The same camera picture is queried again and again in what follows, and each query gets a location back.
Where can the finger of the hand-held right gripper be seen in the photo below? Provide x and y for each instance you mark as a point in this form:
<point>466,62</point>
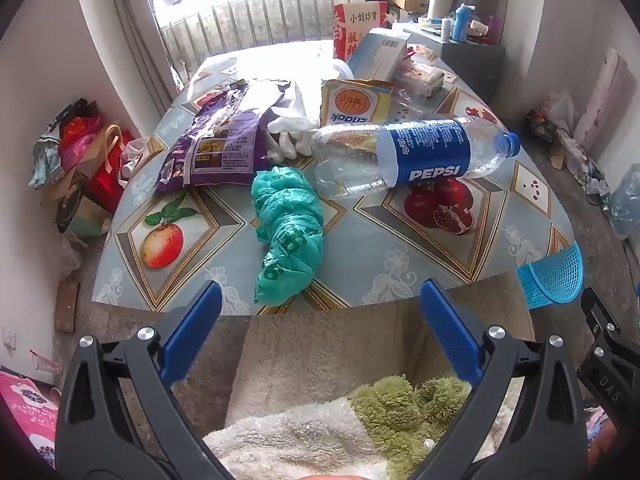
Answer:
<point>602,375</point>

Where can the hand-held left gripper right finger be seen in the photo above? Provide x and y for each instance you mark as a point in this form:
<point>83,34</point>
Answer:
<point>450,335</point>

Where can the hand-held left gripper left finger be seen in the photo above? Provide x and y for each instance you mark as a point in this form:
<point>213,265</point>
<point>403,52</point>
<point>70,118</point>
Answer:
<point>192,330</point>

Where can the blue mesh basket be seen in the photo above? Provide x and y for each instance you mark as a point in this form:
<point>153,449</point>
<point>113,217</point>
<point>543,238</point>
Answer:
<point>555,275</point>

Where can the green plastic bag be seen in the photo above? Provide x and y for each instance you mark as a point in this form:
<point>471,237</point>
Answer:
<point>287,225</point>

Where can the clear bottle with blue label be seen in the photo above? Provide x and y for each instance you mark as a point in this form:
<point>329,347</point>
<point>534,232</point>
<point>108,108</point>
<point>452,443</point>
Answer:
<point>430,155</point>

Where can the purple snack bag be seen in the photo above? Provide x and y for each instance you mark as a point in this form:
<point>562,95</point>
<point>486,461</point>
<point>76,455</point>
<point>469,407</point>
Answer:
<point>225,150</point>

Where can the white cloth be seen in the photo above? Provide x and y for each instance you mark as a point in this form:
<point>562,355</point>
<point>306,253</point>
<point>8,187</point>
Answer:
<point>292,125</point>

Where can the clear plastic wrapper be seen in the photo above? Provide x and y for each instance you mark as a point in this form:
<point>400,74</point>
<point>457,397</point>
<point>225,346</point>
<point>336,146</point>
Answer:
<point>407,102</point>

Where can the yellow snack packet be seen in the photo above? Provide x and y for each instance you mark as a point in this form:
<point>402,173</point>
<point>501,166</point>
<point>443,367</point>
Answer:
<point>355,102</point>

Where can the clear noodle packet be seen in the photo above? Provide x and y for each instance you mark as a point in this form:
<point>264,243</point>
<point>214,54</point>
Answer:
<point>420,77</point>

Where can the light blue box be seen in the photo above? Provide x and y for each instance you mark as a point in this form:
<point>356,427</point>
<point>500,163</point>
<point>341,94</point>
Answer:
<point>377,55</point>

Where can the red white paper bag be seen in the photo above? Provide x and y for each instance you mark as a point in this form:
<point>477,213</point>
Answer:
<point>357,25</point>

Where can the fruit print tablecloth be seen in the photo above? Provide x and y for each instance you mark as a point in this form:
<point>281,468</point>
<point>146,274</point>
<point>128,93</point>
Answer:
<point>370,240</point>

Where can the wooden board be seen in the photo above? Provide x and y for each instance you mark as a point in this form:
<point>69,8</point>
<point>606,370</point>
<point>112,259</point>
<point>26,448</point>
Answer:
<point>67,307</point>

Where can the fluffy white green robe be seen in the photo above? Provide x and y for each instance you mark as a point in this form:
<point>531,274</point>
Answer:
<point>300,445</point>

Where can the dark round tin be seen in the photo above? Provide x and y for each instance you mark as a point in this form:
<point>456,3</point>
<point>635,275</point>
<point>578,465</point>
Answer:
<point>75,212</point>

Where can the red shopping bag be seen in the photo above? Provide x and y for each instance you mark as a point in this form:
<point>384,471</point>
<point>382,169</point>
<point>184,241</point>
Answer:
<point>107,175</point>

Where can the pink floral bag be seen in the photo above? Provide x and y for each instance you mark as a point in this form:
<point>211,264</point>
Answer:
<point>30,415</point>

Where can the brown paper bag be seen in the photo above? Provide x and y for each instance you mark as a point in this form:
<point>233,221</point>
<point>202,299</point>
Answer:
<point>82,170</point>

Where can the cardboard pieces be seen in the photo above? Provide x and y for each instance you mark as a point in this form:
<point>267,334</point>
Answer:
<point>567,150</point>

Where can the floral cloth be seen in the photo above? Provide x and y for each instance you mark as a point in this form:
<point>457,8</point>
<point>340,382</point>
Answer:
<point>45,160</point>

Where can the dark snack bag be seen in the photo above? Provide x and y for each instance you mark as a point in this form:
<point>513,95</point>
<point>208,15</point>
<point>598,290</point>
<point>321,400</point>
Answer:
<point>537,125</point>

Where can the white plastic bag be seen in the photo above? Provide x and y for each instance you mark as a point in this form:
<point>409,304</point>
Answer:
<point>560,107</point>

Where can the grey cabinet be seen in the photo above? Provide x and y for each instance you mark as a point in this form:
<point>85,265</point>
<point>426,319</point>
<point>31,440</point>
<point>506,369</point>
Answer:
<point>475,60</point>

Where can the pink folded board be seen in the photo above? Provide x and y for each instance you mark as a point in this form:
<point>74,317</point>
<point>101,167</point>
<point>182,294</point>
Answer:
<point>612,95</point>

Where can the small white bottle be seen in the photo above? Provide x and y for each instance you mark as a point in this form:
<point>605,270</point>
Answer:
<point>446,29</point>

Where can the purple bottle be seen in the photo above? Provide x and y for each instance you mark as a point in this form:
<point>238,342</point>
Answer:
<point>495,30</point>

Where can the white cup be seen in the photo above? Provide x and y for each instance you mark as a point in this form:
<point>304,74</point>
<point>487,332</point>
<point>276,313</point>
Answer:
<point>478,25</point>

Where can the metal railing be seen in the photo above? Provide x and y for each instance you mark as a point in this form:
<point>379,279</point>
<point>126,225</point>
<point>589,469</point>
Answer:
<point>260,25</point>

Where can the white flat box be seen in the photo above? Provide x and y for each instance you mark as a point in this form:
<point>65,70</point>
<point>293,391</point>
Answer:
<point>430,22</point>

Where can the cardboard box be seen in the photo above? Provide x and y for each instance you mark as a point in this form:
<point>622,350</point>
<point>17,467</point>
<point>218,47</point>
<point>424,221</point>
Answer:
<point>412,2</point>

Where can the wall socket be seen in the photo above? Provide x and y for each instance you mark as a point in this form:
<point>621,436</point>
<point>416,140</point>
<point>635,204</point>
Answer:
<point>9,340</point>

